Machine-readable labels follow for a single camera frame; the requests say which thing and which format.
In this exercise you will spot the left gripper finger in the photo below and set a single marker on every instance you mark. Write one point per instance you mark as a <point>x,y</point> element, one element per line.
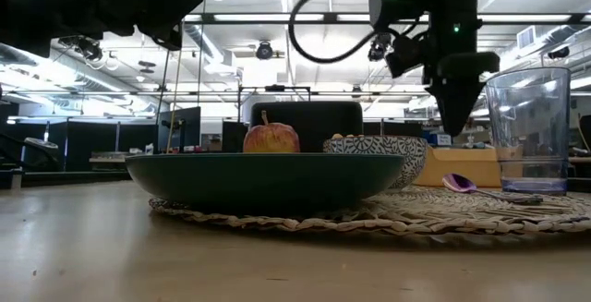
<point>175,8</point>

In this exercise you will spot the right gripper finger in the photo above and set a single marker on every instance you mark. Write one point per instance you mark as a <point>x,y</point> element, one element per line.
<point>459,108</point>
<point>436,101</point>

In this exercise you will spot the purple spoon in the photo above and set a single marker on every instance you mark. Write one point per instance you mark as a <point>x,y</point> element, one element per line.
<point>457,183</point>

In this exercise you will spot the patterned bowl red inside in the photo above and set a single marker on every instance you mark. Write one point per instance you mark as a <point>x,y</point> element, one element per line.
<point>383,159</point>

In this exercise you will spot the red yellow apple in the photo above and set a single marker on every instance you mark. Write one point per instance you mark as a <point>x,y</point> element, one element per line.
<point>271,138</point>

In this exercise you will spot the teal plate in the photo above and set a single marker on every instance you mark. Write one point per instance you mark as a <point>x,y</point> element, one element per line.
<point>263,179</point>

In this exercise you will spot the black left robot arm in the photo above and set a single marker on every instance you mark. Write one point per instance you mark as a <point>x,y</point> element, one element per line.
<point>23,6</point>

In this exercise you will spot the blue white label box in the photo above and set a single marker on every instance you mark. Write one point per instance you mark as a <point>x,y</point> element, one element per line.
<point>442,139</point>

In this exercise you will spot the black ceiling device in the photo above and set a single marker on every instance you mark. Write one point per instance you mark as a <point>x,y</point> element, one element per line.
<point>88,50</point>

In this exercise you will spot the yellow plastic bin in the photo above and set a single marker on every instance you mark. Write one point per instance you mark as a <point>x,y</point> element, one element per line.
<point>461,168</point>

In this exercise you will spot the clear glass tumbler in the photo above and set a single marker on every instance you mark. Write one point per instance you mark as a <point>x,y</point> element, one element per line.
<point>531,154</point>

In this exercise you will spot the yellow cereal puffs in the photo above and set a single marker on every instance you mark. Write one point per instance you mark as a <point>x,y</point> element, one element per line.
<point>346,136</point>

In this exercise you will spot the round woven placemat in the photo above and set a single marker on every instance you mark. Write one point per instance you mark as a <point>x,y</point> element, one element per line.
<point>415,214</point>

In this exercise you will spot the black monitor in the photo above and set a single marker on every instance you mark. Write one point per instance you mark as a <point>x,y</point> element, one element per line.
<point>182,129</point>

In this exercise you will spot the black round topped device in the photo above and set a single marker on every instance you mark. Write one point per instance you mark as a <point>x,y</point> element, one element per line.
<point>41,147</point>

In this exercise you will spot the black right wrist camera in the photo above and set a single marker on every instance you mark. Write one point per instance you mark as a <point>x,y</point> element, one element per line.
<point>406,57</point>

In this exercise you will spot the silver ventilation duct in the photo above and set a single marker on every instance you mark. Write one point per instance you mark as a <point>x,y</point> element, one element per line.
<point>69,76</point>

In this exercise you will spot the black hanging camera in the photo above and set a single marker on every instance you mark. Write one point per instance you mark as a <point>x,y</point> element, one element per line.
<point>375,51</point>

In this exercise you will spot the black overhead camera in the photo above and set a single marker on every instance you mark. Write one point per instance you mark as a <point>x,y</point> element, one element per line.
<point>264,51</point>

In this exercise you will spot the black rig frame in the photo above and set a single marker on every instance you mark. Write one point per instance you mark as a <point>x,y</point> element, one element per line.
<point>330,17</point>

